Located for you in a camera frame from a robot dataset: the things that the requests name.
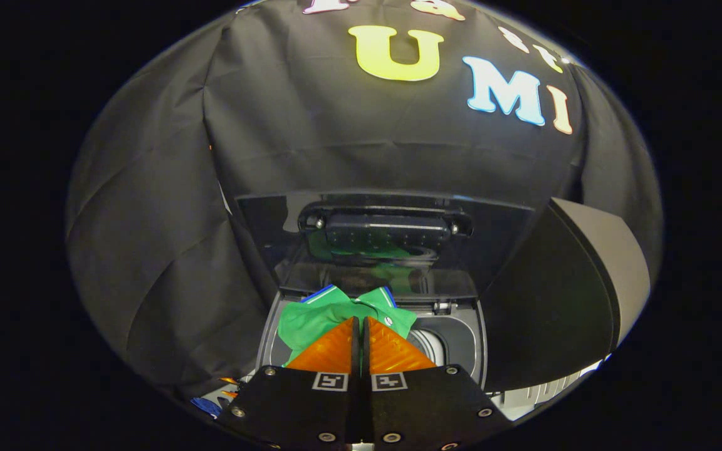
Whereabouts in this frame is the dark glass washing machine lid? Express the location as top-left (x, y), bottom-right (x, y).
top-left (236, 191), bottom-right (537, 298)

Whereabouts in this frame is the blue foam piece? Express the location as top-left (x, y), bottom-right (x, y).
top-left (191, 396), bottom-right (224, 419)

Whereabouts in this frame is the grey cabinet with beige door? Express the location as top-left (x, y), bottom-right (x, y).
top-left (483, 197), bottom-right (651, 392)

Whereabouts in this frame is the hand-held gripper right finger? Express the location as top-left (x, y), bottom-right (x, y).
top-left (363, 316), bottom-right (515, 451)

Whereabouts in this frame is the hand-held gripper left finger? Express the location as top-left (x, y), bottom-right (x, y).
top-left (217, 316), bottom-right (362, 448)

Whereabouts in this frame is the black backdrop cloth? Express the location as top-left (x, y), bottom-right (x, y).
top-left (66, 0), bottom-right (662, 402)

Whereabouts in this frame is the green polo shirt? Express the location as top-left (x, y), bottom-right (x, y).
top-left (276, 284), bottom-right (418, 367)

